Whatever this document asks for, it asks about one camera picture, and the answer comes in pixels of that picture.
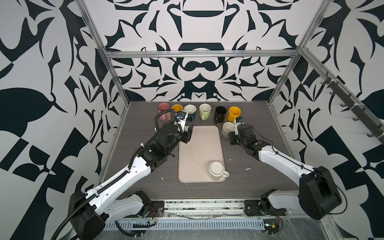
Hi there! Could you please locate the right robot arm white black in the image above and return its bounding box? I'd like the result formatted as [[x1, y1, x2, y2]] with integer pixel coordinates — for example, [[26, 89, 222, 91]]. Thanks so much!
[[228, 124, 347, 220]]

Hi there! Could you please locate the white mug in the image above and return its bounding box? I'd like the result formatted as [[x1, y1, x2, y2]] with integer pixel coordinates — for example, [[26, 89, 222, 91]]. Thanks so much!
[[209, 161, 230, 181]]

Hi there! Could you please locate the white cable duct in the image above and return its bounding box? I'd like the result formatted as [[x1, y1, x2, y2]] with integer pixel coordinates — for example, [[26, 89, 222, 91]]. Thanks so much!
[[119, 219, 265, 231]]

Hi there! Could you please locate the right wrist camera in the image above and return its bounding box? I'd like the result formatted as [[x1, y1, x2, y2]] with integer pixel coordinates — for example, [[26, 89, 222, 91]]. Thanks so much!
[[234, 117, 244, 135]]

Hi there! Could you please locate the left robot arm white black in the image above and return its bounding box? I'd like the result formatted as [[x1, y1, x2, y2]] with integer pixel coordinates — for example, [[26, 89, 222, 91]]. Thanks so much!
[[52, 109, 194, 240]]

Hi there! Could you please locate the light blue mug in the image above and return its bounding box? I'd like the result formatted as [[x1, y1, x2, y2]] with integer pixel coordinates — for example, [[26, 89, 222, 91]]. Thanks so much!
[[171, 104, 184, 116]]

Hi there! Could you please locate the grey mug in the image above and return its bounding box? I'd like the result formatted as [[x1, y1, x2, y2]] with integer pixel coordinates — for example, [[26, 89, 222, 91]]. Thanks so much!
[[222, 122, 235, 139]]

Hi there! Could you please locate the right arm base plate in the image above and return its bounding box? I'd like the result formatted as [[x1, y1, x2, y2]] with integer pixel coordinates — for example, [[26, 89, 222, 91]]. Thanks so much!
[[244, 199, 287, 217]]

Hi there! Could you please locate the dark green mug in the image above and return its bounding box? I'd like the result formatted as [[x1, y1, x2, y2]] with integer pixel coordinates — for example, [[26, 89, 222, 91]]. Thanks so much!
[[184, 104, 197, 122]]

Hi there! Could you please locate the yellow mug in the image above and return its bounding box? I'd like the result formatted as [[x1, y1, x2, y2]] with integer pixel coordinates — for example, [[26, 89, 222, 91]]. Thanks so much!
[[227, 106, 241, 123]]

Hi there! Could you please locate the black mug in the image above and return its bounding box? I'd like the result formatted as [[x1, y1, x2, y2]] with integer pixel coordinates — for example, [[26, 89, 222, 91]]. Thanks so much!
[[214, 106, 227, 125]]

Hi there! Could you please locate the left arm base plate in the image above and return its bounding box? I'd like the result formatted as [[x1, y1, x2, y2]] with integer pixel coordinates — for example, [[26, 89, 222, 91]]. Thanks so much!
[[147, 201, 165, 218]]

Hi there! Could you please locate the green light controller board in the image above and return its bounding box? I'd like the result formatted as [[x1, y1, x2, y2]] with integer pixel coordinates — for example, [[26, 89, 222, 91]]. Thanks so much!
[[263, 219, 284, 236]]

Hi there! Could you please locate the pink floral mug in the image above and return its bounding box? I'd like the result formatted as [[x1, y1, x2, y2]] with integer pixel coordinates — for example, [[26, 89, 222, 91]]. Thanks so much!
[[158, 103, 172, 122]]

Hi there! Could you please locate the beige serving tray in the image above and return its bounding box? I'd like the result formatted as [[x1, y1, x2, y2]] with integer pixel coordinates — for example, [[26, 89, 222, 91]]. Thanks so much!
[[179, 126, 226, 184]]

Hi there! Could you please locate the light green mug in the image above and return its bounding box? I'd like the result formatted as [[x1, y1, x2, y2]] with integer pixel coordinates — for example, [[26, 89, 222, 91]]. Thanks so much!
[[199, 103, 212, 121]]

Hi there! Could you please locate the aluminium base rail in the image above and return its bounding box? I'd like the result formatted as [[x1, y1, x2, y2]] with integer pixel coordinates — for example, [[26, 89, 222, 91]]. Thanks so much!
[[119, 196, 331, 221]]

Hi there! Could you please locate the wall hook rail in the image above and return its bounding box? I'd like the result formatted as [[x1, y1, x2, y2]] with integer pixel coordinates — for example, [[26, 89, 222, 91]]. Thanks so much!
[[321, 72, 384, 145]]

